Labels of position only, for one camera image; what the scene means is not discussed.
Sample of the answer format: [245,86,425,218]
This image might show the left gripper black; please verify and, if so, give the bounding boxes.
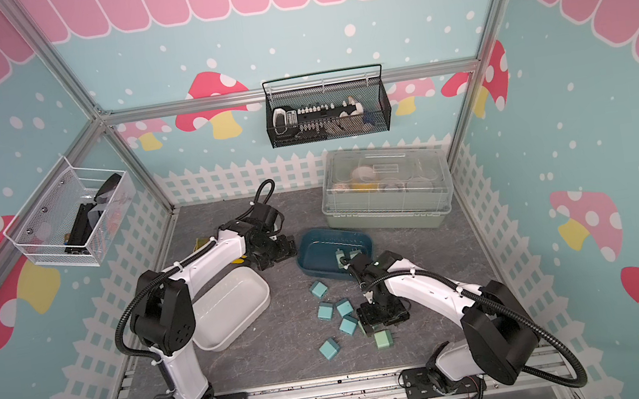
[249,231,301,271]

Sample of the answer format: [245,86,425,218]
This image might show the green plug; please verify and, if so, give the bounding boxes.
[336,249,350,269]
[349,250,362,260]
[373,330,394,350]

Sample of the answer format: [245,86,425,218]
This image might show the teal plug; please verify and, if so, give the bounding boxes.
[310,280,329,299]
[339,315,359,336]
[335,299,355,317]
[319,337,341,361]
[316,302,335,321]

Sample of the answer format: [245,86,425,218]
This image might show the dark teal plastic tray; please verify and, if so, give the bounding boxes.
[296,228,373,281]

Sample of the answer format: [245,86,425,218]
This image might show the teal plug top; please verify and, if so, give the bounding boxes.
[310,280,329,299]

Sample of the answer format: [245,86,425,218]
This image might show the white plastic tray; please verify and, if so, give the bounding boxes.
[192,267,271,352]

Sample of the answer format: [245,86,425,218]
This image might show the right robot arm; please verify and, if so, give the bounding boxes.
[341,251,589,394]

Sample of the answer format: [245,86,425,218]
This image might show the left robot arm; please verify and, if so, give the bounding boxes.
[114,201,296,399]

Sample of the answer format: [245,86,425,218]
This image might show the clear lidded storage box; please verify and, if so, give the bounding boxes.
[322,147,454,230]

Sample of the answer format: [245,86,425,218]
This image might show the yellow black rubber glove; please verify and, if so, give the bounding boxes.
[193,237,211,252]

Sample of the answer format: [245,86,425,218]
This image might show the teal plug bottom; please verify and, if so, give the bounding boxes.
[319,337,341,361]

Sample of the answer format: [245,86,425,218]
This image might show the items in black basket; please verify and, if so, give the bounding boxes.
[267,96,373,146]

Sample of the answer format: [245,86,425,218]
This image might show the black device in white basket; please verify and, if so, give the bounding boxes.
[65,203,100,255]

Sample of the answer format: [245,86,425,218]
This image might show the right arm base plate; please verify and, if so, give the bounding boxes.
[397,367,479,399]

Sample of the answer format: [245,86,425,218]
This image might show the black wire wall basket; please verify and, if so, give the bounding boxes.
[262,64,392,148]

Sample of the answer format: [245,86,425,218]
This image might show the white wire wall basket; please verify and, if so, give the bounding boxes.
[4,158,136,267]

